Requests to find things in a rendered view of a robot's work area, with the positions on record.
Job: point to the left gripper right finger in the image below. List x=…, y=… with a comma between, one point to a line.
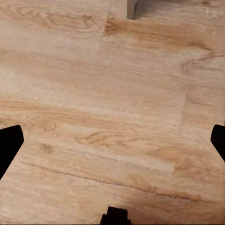
x=218, y=139

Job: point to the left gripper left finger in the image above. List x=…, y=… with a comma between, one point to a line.
x=11, y=140

